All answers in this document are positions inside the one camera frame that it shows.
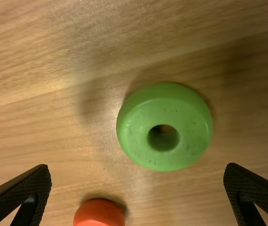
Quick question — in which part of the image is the orange ring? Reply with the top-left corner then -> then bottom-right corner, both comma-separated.
73,198 -> 126,226

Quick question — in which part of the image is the light green ring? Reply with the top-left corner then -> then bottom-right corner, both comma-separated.
116,81 -> 213,172

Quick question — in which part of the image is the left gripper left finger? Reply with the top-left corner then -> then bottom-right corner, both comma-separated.
0,163 -> 53,226

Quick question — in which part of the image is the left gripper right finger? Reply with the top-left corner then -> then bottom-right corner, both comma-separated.
223,162 -> 268,226

